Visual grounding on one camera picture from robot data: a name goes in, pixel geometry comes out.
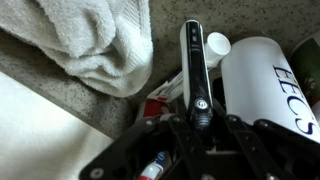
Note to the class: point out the red white blue tube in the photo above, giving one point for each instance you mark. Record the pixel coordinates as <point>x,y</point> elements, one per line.
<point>153,166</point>

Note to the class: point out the black white electric toothbrush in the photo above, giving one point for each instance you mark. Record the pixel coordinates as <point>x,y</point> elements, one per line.
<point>196,66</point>

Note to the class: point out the white sink basin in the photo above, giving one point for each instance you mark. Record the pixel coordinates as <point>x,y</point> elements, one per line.
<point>40,140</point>

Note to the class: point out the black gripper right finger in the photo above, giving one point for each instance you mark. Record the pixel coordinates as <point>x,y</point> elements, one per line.
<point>243,133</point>

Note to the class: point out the white towel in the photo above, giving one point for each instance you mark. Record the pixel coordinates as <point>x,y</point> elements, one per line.
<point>83,40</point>

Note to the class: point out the white water bottle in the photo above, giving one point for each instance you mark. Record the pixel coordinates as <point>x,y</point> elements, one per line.
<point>253,80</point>

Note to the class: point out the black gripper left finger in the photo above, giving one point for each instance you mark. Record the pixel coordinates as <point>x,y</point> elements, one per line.
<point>178,133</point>

